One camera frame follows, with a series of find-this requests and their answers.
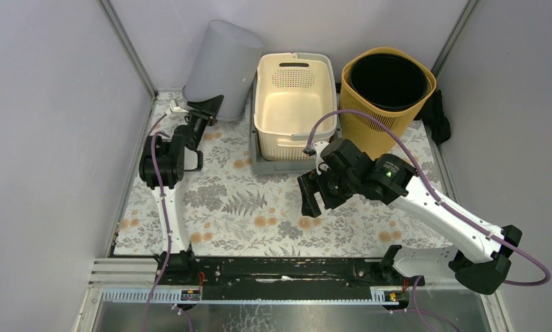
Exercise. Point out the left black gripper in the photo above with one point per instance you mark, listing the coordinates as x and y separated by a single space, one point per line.
199 116

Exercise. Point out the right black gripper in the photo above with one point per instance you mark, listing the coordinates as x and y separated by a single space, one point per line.
309 183

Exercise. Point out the large grey plastic bin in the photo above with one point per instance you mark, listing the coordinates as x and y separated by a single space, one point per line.
225 64

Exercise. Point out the black ribbed plastic bin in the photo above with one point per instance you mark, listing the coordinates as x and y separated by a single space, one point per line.
390 82

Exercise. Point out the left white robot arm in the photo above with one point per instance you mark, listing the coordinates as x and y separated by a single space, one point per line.
164 162

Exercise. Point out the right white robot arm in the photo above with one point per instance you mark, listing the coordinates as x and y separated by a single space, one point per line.
476 258

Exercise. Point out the grey plastic tray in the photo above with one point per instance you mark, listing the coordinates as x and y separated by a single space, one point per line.
276 167

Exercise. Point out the yellow perforated plastic basket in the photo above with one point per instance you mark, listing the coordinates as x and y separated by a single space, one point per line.
367 133

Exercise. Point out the cream perforated plastic basket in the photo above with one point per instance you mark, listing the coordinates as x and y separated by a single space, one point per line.
294 105

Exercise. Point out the floral patterned table mat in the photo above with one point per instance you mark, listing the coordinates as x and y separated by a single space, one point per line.
231 211

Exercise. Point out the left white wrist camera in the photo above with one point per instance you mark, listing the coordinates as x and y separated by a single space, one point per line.
173 107

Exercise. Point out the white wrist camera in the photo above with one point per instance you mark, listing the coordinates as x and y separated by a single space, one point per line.
173 107
315 151

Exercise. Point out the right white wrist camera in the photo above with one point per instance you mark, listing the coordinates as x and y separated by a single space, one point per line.
315 151

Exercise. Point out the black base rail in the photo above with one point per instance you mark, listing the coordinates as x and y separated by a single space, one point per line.
286 279

